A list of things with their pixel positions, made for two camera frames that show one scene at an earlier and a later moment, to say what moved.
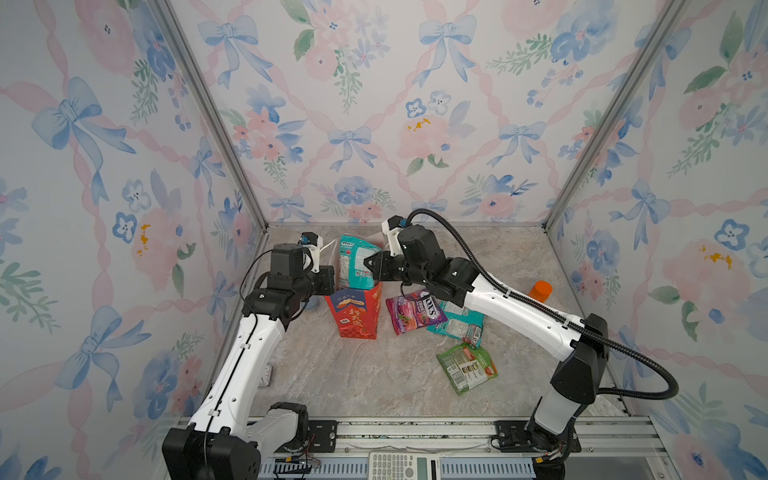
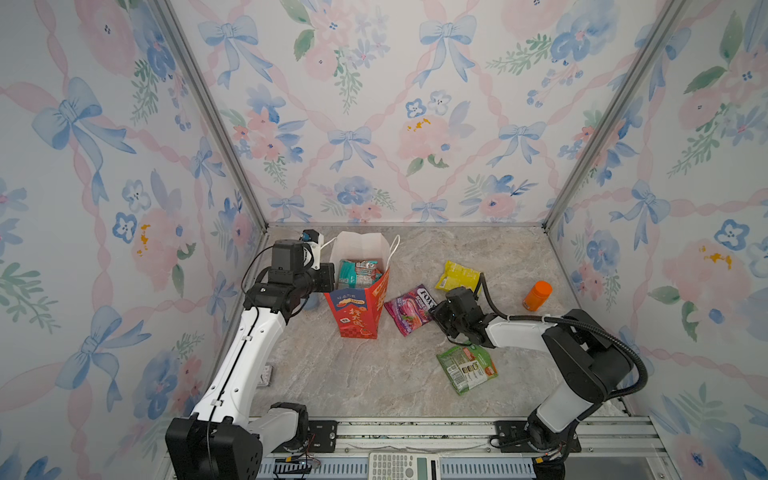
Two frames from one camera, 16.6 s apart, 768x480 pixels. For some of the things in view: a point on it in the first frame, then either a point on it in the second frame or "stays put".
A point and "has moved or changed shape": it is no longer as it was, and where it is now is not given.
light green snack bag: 467,367 stays put
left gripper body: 314,284 stays put
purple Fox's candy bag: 413,311 stays put
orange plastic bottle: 541,291 stays put
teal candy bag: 462,324 has moved or changed shape
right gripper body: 398,270 → 451,327
